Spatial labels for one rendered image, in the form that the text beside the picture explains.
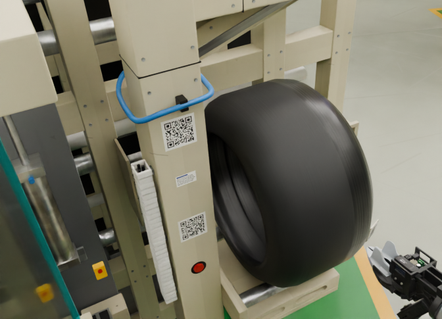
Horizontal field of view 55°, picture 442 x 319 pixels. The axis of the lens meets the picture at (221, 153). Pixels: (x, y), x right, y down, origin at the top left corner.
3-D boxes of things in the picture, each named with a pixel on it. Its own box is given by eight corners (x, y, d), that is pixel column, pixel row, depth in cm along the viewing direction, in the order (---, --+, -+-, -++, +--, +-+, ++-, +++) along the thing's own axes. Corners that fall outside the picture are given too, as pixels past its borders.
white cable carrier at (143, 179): (166, 304, 122) (136, 175, 94) (160, 291, 126) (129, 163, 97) (181, 298, 123) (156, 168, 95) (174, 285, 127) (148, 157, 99)
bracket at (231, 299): (240, 333, 124) (239, 313, 119) (186, 242, 154) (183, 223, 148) (250, 327, 125) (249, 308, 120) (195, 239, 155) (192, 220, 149)
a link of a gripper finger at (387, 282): (384, 258, 96) (415, 283, 89) (383, 264, 96) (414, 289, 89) (368, 266, 94) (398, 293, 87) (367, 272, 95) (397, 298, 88)
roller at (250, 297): (239, 301, 124) (232, 293, 128) (242, 314, 125) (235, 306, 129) (335, 254, 135) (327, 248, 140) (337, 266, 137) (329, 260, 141)
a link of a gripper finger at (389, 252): (379, 227, 98) (411, 250, 91) (377, 246, 101) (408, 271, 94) (369, 232, 97) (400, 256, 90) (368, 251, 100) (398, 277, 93)
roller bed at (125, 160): (141, 226, 154) (125, 161, 137) (129, 202, 165) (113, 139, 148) (191, 207, 161) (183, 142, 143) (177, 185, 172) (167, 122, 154)
